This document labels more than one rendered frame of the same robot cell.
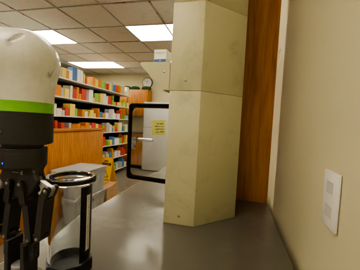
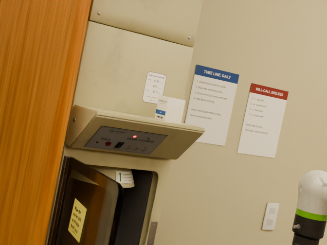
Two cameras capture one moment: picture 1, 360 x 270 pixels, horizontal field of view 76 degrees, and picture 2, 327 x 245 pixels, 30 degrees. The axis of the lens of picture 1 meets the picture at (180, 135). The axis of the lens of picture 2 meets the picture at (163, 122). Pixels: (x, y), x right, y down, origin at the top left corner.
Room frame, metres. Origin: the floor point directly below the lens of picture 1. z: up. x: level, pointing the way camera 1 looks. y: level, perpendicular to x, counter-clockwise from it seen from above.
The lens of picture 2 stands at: (2.07, 1.08, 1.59)
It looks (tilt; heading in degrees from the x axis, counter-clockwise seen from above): 3 degrees down; 221
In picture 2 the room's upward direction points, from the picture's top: 11 degrees clockwise
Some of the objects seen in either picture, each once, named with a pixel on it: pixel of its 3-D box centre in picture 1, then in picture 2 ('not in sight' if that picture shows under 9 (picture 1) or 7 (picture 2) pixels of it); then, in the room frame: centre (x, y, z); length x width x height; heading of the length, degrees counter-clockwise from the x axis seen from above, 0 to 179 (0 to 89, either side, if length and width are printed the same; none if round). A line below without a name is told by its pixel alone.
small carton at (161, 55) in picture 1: (162, 59); (170, 109); (0.91, 0.08, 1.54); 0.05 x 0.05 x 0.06; 72
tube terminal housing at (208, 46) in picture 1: (209, 118); (91, 173); (0.94, -0.11, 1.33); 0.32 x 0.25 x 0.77; 167
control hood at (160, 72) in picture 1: (167, 83); (137, 136); (0.98, 0.06, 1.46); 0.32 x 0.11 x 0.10; 167
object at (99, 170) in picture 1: (81, 179); not in sight; (2.97, 1.25, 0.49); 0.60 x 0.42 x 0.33; 167
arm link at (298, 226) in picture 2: (25, 129); (308, 226); (0.41, 0.27, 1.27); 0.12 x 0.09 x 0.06; 166
